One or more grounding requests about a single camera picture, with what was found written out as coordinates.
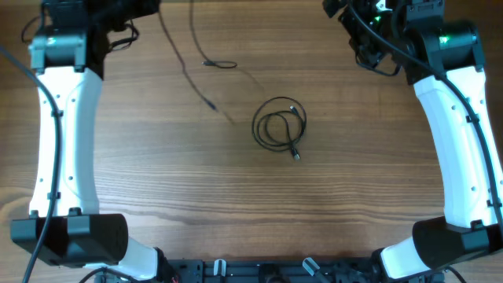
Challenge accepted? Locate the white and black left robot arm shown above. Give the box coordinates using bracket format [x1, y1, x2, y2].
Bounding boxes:
[11, 0, 177, 282]

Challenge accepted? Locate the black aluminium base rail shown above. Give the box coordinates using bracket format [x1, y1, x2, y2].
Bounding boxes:
[164, 258, 384, 283]

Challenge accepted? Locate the coiled black usb cable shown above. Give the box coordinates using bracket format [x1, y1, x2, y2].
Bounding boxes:
[251, 96, 307, 161]

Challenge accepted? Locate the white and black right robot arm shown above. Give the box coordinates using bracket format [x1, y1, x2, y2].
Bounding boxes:
[323, 1, 502, 282]

